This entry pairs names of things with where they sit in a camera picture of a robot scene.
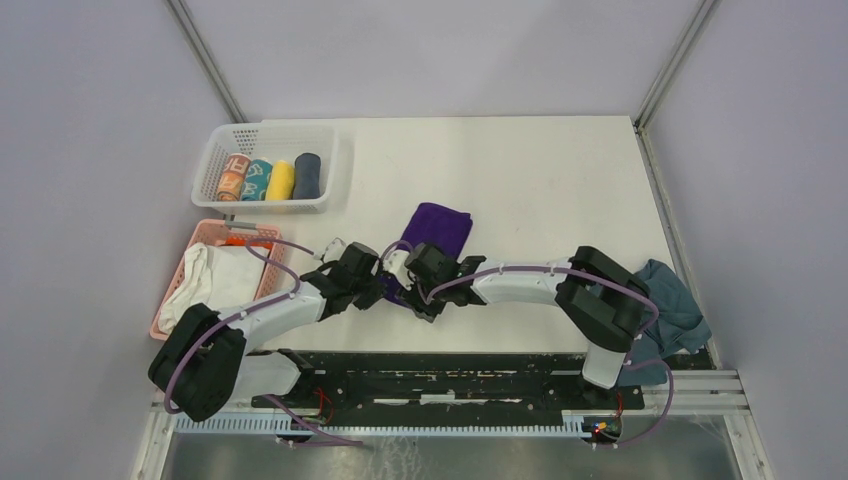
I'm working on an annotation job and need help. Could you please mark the orange item in basket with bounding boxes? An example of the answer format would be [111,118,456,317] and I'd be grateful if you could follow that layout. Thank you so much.
[215,237,274,250]

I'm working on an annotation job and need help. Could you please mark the white cloth in basket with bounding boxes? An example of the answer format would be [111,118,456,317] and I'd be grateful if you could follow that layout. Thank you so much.
[156,243,266,334]

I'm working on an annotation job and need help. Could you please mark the yellow rolled towel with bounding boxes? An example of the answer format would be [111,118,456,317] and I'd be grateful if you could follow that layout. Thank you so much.
[264,161,295,201]

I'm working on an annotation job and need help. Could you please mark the teal patterned rolled towel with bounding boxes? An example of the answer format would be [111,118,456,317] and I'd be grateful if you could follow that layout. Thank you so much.
[239,158,273,201]

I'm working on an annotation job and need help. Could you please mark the aluminium frame rails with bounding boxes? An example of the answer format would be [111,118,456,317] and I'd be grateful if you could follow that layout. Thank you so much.
[131,370,774,479]

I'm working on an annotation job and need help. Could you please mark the pink plastic basket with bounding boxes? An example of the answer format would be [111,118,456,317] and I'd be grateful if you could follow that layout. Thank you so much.
[149,220,285,341]

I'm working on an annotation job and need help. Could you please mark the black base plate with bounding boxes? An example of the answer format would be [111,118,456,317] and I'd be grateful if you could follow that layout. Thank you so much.
[279,351,645,427]

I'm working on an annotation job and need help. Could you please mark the white plastic basket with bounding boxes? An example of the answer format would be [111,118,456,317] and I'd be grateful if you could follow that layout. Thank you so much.
[191,121,339,215]

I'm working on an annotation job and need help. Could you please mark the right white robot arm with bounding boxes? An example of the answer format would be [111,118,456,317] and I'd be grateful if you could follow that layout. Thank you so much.
[382,243,659,408]

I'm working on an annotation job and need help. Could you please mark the teal blue towel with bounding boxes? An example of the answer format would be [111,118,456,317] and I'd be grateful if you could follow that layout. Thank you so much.
[618,259,712,387]

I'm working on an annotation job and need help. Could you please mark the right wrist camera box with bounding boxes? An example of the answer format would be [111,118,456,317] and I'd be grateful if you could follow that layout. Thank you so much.
[383,250,414,291]

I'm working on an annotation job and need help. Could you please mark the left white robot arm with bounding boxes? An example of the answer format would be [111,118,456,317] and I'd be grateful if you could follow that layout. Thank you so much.
[148,242,383,422]

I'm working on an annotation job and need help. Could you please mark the right corner metal rail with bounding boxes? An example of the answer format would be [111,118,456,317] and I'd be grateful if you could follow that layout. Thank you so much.
[632,0,721,135]

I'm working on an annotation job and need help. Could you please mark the left corner metal rail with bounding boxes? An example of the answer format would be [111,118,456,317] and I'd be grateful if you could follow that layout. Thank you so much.
[164,0,248,123]

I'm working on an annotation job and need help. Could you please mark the corner metal rail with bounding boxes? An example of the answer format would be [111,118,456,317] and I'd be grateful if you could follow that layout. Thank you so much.
[164,0,248,123]
[632,0,721,135]

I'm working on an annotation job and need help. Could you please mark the purple towel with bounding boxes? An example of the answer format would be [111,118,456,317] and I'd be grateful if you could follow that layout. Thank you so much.
[380,202,473,310]

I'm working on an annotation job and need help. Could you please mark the dark grey towel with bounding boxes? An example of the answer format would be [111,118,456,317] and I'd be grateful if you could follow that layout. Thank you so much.
[292,153,322,200]

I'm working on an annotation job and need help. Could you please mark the orange patterned rolled towel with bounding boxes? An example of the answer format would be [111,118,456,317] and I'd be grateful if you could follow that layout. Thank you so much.
[215,153,251,202]

